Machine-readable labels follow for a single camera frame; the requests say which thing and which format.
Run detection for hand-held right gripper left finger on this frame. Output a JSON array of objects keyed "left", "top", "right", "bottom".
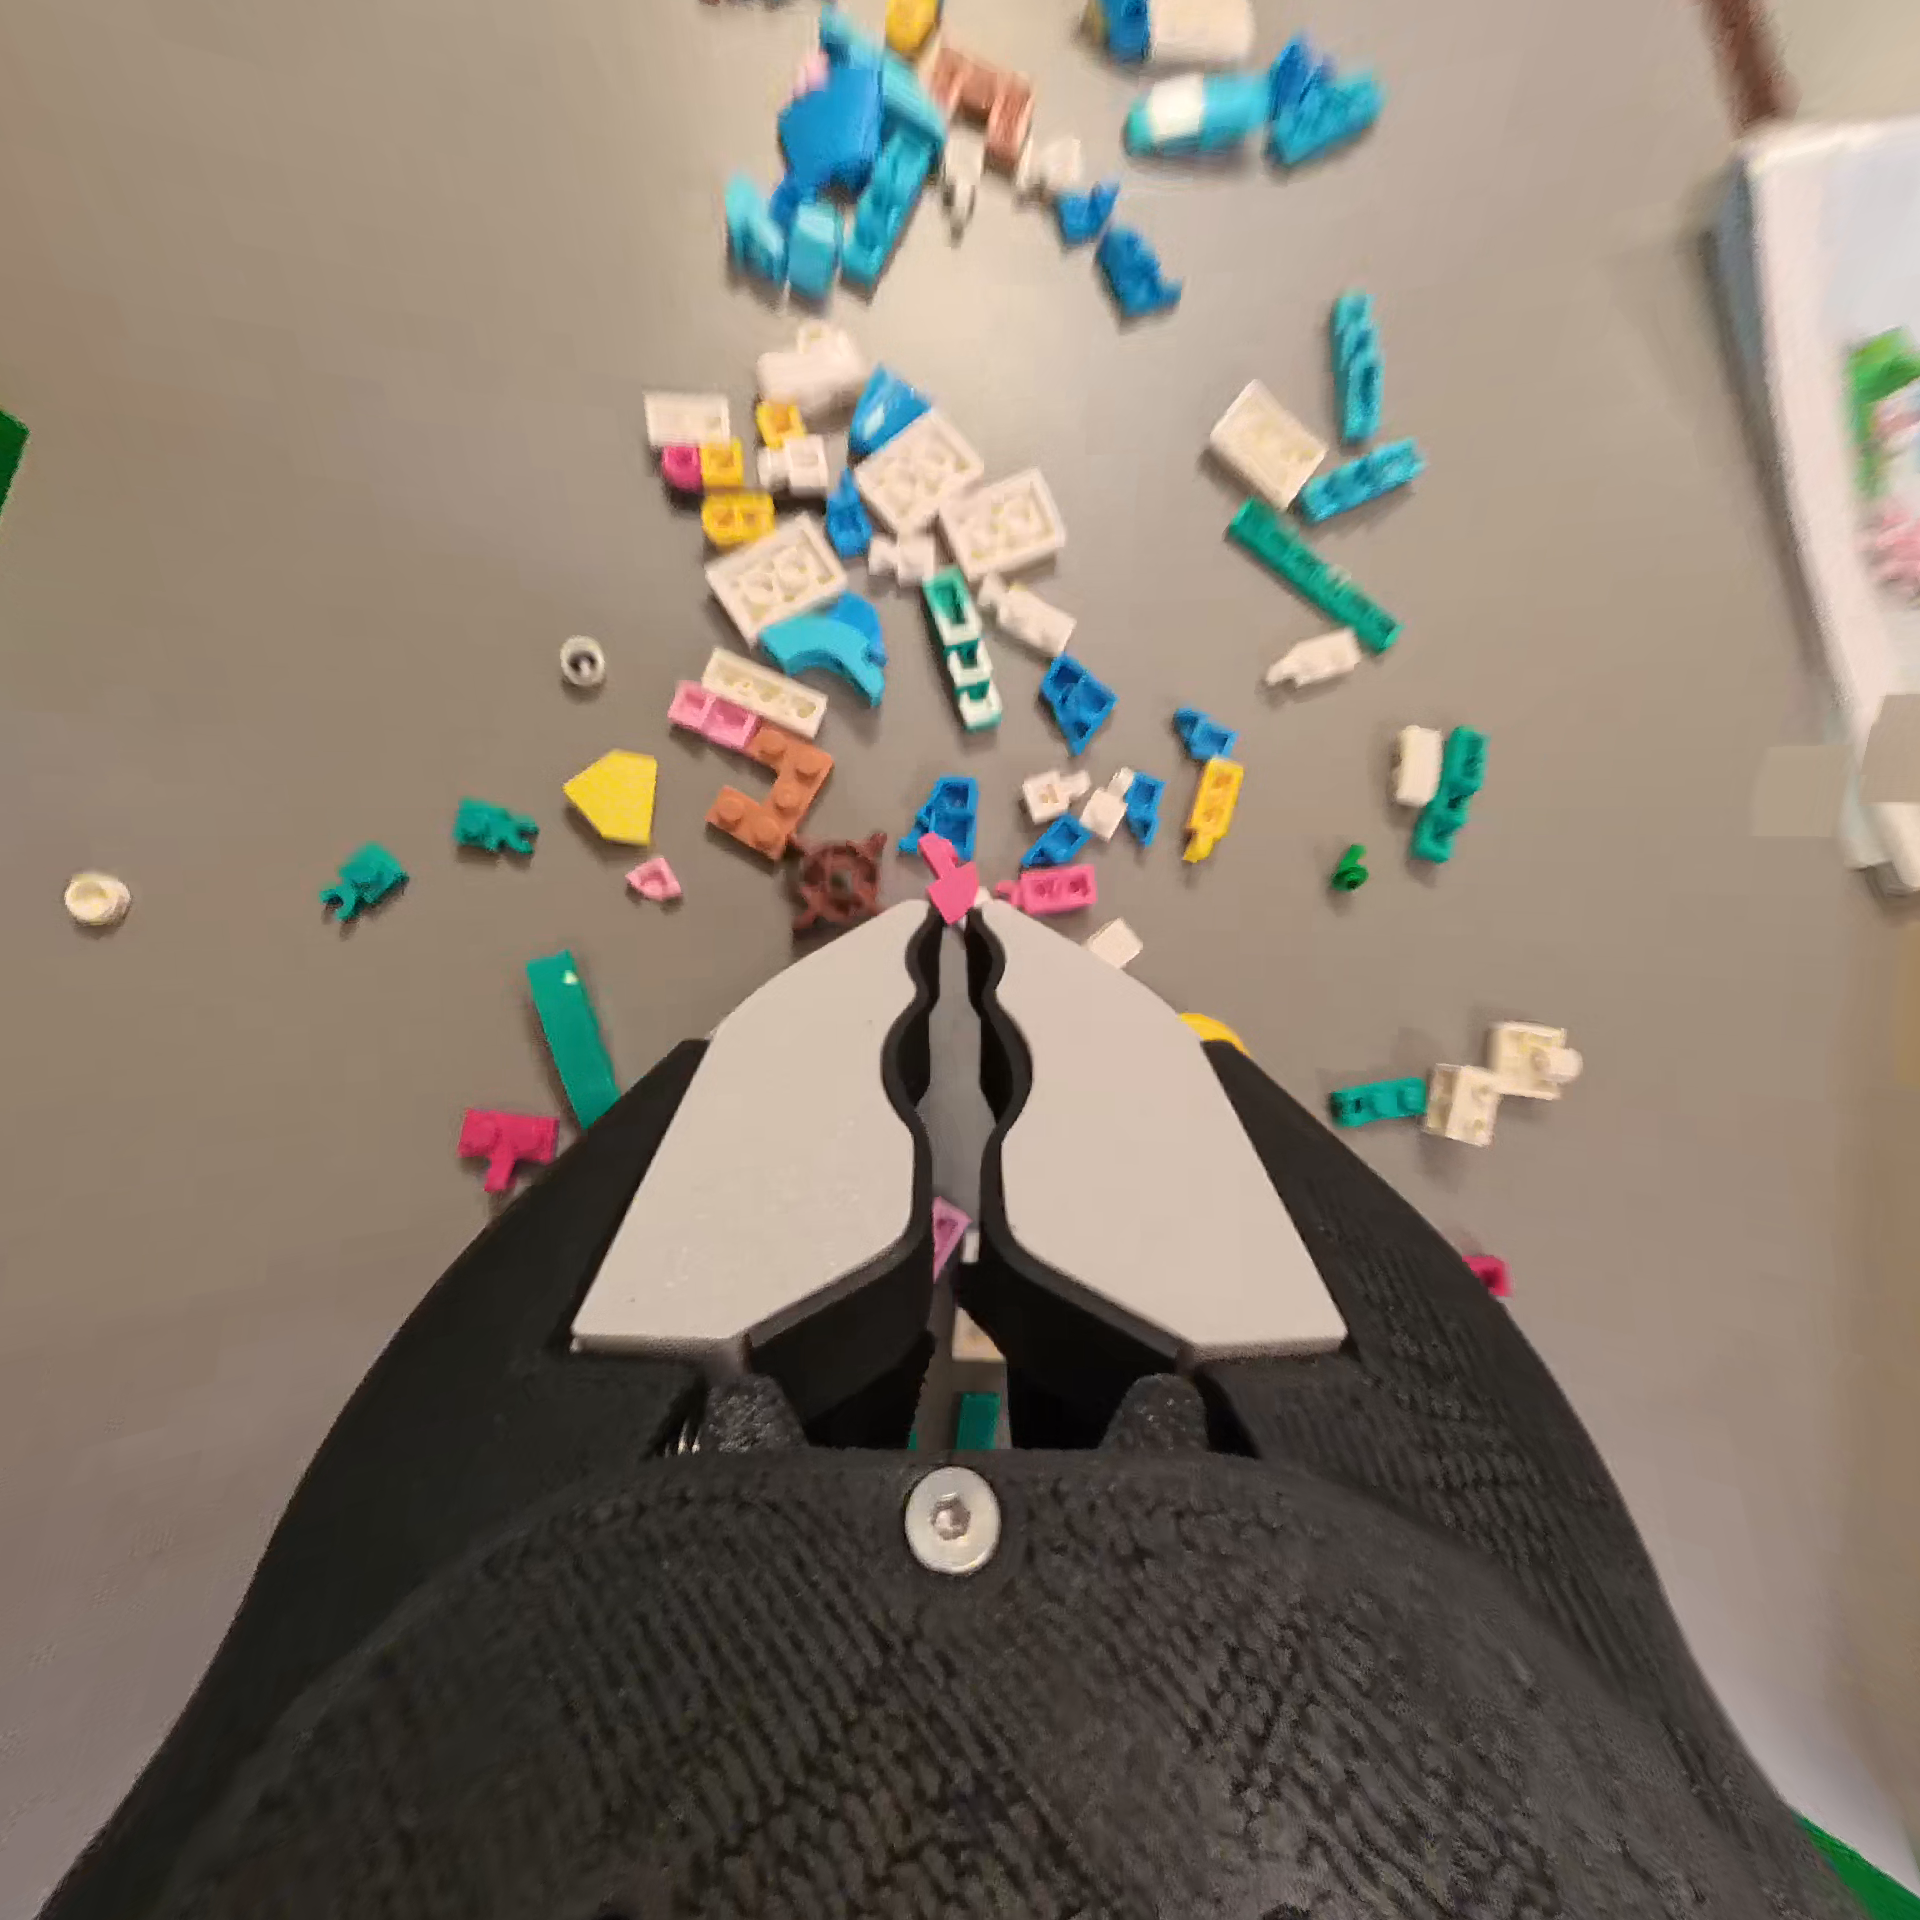
[{"left": 566, "top": 897, "right": 944, "bottom": 1375}]

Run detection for lego instruction booklet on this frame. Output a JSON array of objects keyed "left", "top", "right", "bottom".
[{"left": 1710, "top": 116, "right": 1920, "bottom": 894}]

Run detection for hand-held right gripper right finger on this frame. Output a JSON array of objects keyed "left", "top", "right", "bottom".
[{"left": 959, "top": 897, "right": 1352, "bottom": 1371}]

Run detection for pile of loose lego bricks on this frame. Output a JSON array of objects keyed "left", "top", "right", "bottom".
[{"left": 59, "top": 0, "right": 1585, "bottom": 1454}]

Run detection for large green lego structure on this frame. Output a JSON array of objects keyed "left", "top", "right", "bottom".
[{"left": 1792, "top": 1812, "right": 1920, "bottom": 1920}]

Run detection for dark brown rod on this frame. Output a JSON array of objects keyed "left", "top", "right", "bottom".
[{"left": 1698, "top": 0, "right": 1797, "bottom": 136}]

